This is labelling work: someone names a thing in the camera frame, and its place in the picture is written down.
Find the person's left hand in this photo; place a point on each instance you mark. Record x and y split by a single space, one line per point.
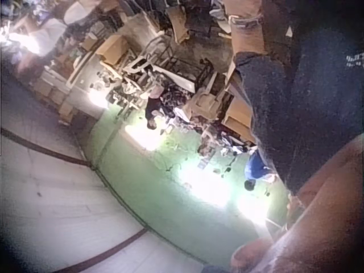
243 7

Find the pale blue wrist band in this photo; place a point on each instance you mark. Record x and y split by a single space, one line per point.
245 19

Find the brown cardboard sheet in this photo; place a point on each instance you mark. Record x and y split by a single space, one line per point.
178 22

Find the beige plastic chair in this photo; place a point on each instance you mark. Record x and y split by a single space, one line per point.
203 102

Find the stack of brown cardboard boxes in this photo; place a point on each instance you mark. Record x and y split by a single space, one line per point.
237 116

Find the heap of patterned cloth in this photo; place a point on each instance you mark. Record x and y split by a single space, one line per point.
174 96

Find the open brown cardboard box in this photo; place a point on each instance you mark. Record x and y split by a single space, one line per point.
112 47

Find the white flat board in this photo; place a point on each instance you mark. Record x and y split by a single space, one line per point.
81 69

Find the row of brown cartons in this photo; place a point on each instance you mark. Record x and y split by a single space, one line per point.
55 95

